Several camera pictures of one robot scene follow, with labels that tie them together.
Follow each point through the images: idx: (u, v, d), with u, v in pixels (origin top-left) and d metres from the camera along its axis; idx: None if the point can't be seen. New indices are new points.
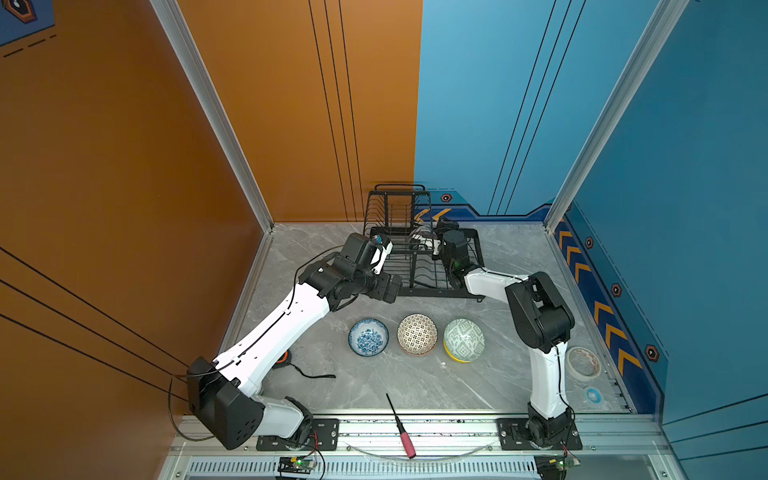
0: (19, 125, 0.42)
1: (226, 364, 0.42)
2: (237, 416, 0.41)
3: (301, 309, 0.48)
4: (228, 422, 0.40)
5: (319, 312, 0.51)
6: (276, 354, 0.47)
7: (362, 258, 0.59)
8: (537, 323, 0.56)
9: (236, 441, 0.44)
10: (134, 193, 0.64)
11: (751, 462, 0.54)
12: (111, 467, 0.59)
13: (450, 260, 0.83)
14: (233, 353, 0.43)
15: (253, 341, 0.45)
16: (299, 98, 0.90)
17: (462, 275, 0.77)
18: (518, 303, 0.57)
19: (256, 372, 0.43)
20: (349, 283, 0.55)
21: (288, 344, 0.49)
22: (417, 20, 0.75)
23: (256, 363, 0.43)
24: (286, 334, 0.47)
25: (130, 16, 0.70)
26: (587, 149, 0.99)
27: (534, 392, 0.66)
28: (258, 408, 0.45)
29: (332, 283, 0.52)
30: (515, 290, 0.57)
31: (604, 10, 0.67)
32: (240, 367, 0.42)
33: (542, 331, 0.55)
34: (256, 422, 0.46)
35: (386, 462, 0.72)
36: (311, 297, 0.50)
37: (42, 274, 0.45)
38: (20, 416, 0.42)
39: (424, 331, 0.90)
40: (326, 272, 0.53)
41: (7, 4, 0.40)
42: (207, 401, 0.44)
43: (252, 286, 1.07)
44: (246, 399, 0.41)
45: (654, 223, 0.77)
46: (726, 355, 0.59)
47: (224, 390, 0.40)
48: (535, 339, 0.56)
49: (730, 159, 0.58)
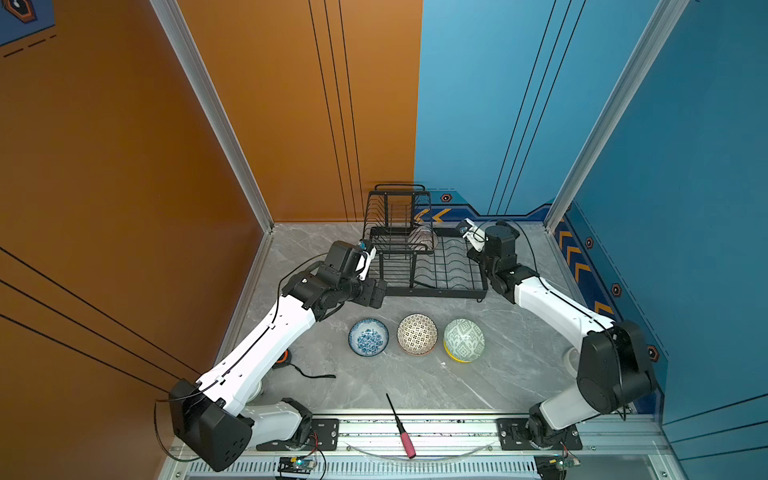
0: (20, 125, 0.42)
1: (210, 384, 0.41)
2: (224, 436, 0.40)
3: (286, 323, 0.48)
4: (214, 444, 0.39)
5: (305, 324, 0.51)
6: (261, 370, 0.45)
7: (347, 266, 0.59)
8: (617, 385, 0.45)
9: (226, 462, 0.43)
10: (133, 194, 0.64)
11: (751, 462, 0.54)
12: (110, 468, 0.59)
13: (492, 260, 0.70)
14: (217, 372, 0.42)
15: (236, 360, 0.43)
16: (299, 98, 0.90)
17: (509, 278, 0.63)
18: (596, 358, 0.44)
19: (243, 390, 0.43)
20: (333, 293, 0.54)
21: (273, 360, 0.47)
22: (416, 19, 0.75)
23: (241, 381, 0.42)
24: (270, 349, 0.46)
25: (130, 16, 0.70)
26: (587, 150, 0.99)
27: (551, 406, 0.62)
28: (248, 427, 0.45)
29: (317, 293, 0.51)
30: (595, 343, 0.44)
31: (603, 10, 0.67)
32: (225, 386, 0.41)
33: (621, 396, 0.45)
34: (246, 441, 0.46)
35: (386, 462, 0.72)
36: (295, 309, 0.49)
37: (42, 274, 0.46)
38: (21, 416, 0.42)
39: (424, 331, 0.90)
40: (310, 282, 0.53)
41: (7, 4, 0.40)
42: (192, 423, 0.43)
43: (252, 286, 1.07)
44: (233, 418, 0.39)
45: (654, 223, 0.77)
46: (727, 354, 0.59)
47: (208, 411, 0.39)
48: (607, 401, 0.44)
49: (731, 159, 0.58)
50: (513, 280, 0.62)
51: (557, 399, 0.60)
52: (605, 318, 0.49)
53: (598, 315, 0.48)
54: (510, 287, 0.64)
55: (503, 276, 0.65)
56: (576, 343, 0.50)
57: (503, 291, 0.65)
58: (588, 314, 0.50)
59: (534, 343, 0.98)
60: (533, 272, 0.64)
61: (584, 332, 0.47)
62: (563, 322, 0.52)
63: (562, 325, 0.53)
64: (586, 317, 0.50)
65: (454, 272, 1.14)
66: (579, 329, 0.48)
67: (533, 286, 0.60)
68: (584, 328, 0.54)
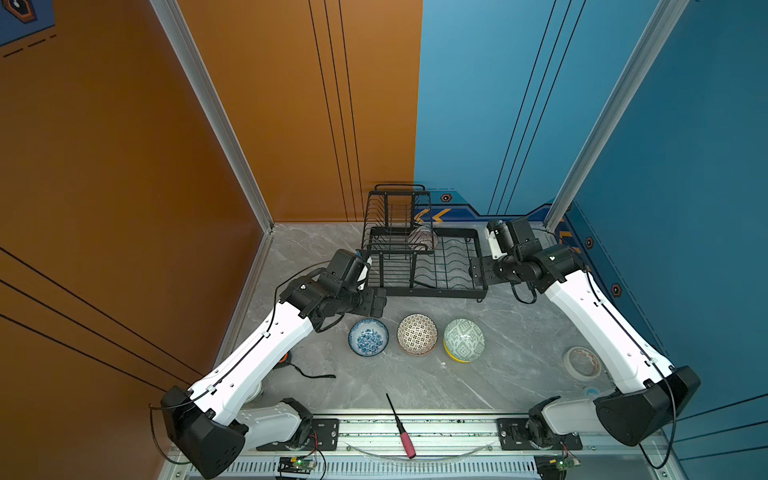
0: (18, 126, 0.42)
1: (202, 394, 0.40)
2: (214, 448, 0.40)
3: (281, 332, 0.46)
4: (202, 456, 0.39)
5: (301, 331, 0.49)
6: (253, 381, 0.44)
7: (348, 275, 0.57)
8: (648, 431, 0.43)
9: (217, 469, 0.43)
10: (133, 194, 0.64)
11: (751, 462, 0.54)
12: (110, 468, 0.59)
13: (515, 247, 0.56)
14: (209, 380, 0.42)
15: (228, 369, 0.43)
16: (299, 98, 0.90)
17: (544, 259, 0.50)
18: (644, 412, 0.39)
19: (233, 401, 0.42)
20: (332, 300, 0.51)
21: (266, 369, 0.46)
22: (417, 19, 0.75)
23: (232, 391, 0.41)
24: (261, 360, 0.44)
25: (129, 16, 0.70)
26: (587, 150, 0.99)
27: (555, 412, 0.61)
28: (240, 437, 0.44)
29: (316, 299, 0.50)
30: (653, 402, 0.38)
31: (604, 9, 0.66)
32: (216, 396, 0.40)
33: (644, 437, 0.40)
34: (238, 449, 0.46)
35: (386, 462, 0.72)
36: (291, 317, 0.48)
37: (42, 274, 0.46)
38: (21, 417, 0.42)
39: (424, 331, 0.90)
40: (309, 289, 0.51)
41: (7, 4, 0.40)
42: (183, 431, 0.43)
43: (252, 286, 1.07)
44: (222, 430, 0.40)
45: (654, 223, 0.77)
46: (727, 355, 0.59)
47: (197, 423, 0.38)
48: (627, 435, 0.43)
49: (732, 159, 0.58)
50: (552, 267, 0.49)
51: (562, 407, 0.59)
52: (665, 362, 0.41)
53: (657, 356, 0.42)
54: (545, 272, 0.50)
55: (537, 259, 0.51)
56: (618, 377, 0.43)
57: (536, 276, 0.51)
58: (645, 354, 0.42)
59: (535, 343, 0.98)
60: (574, 260, 0.50)
61: (639, 379, 0.40)
62: (609, 348, 0.44)
63: (607, 351, 0.44)
64: (644, 358, 0.41)
65: (454, 272, 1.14)
66: (633, 375, 0.41)
67: (580, 292, 0.47)
68: (641, 377, 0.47)
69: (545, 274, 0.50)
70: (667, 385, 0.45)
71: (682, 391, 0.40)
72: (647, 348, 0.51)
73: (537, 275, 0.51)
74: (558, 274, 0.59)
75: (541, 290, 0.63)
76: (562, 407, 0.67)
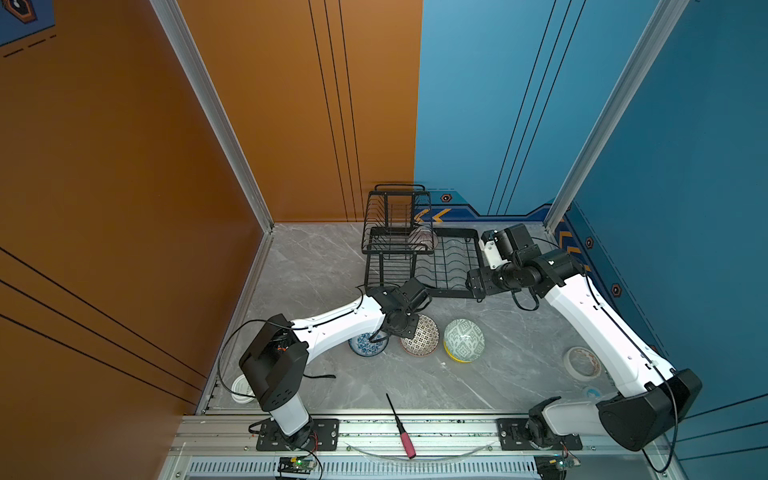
0: (16, 123, 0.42)
1: (301, 328, 0.48)
2: (291, 376, 0.45)
3: (365, 314, 0.56)
4: (283, 378, 0.44)
5: (371, 325, 0.58)
6: (335, 341, 0.53)
7: (414, 299, 0.68)
8: (652, 435, 0.42)
9: (270, 406, 0.47)
10: (132, 195, 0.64)
11: (752, 461, 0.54)
12: (112, 467, 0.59)
13: (515, 254, 0.58)
14: (307, 321, 0.50)
15: (324, 320, 0.51)
16: (298, 96, 0.89)
17: (542, 262, 0.51)
18: (646, 414, 0.39)
19: (320, 345, 0.49)
20: (399, 312, 0.61)
21: (343, 338, 0.54)
22: (417, 19, 0.75)
23: (323, 339, 0.49)
24: (348, 330, 0.54)
25: (129, 16, 0.70)
26: (587, 150, 0.99)
27: (553, 410, 0.62)
28: (296, 382, 0.48)
29: (394, 306, 0.60)
30: (655, 405, 0.38)
31: (605, 9, 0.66)
32: (311, 335, 0.48)
33: (647, 442, 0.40)
34: (289, 395, 0.49)
35: (386, 462, 0.72)
36: (374, 307, 0.58)
37: (41, 274, 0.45)
38: (23, 410, 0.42)
39: (425, 333, 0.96)
40: (389, 295, 0.63)
41: (7, 4, 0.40)
42: (266, 353, 0.49)
43: (252, 286, 1.07)
44: (299, 367, 0.45)
45: (654, 225, 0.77)
46: (727, 353, 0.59)
47: (294, 347, 0.45)
48: (630, 440, 0.43)
49: (732, 160, 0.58)
50: (552, 272, 0.50)
51: (562, 408, 0.59)
52: (666, 366, 0.41)
53: (658, 359, 0.42)
54: (545, 277, 0.50)
55: (537, 263, 0.51)
56: (619, 381, 0.43)
57: (536, 281, 0.52)
58: (646, 356, 0.42)
59: (534, 343, 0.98)
60: (575, 261, 0.51)
61: (640, 382, 0.40)
62: (609, 351, 0.44)
63: (608, 355, 0.44)
64: (644, 361, 0.41)
65: (454, 272, 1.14)
66: (634, 377, 0.41)
67: (579, 295, 0.48)
68: (642, 379, 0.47)
69: (545, 279, 0.50)
70: (668, 388, 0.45)
71: (683, 393, 0.40)
72: (647, 351, 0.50)
73: (536, 280, 0.52)
74: (558, 279, 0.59)
75: (540, 294, 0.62)
76: (563, 407, 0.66)
